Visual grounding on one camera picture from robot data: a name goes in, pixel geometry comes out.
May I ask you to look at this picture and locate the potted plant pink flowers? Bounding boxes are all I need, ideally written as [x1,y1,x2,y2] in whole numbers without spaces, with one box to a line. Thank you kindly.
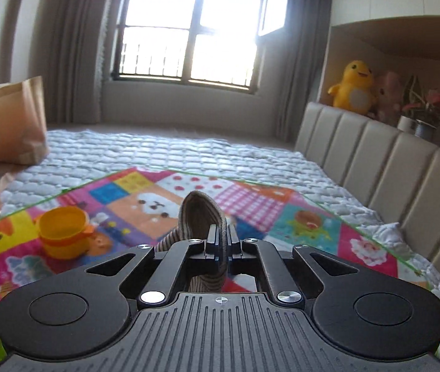
[402,75,440,142]

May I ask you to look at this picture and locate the grey left curtain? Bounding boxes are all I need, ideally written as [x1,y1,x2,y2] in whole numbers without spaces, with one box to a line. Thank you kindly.
[29,0,122,124]

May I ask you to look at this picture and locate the dark framed window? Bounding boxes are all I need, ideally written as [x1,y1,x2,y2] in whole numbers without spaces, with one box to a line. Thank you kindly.
[112,0,289,94]

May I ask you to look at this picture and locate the grey right curtain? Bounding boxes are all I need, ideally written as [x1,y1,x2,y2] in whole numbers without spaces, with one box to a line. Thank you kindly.
[275,0,332,143]

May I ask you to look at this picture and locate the beige padded headboard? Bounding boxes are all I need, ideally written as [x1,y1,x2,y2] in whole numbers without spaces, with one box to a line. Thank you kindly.
[296,103,440,272]

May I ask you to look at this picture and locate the colourful cartoon patchwork mat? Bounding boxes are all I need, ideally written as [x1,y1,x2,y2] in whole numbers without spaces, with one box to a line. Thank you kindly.
[0,168,428,360]

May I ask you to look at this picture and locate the grey curtain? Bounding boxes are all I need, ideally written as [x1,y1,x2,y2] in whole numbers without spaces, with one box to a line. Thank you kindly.
[29,0,122,124]
[275,0,332,143]

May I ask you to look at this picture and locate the brown striped knit garment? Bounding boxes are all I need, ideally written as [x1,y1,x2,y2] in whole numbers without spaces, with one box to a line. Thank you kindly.
[155,191,228,292]

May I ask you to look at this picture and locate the orange yellow plastic container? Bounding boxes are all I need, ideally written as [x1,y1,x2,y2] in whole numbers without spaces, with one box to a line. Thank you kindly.
[35,206,95,260]

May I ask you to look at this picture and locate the yellow duck plush toy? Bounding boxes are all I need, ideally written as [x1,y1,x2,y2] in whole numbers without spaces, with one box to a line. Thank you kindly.
[328,60,376,115]

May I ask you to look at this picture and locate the white quilted bedspread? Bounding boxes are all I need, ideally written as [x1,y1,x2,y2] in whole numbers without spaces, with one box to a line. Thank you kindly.
[1,130,440,298]

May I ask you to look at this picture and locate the brown paper bag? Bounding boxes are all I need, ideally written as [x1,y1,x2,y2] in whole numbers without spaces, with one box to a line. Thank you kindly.
[0,77,49,166]

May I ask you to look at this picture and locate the pink plush toy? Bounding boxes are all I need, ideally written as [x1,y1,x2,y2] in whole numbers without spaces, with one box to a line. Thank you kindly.
[375,71,403,127]

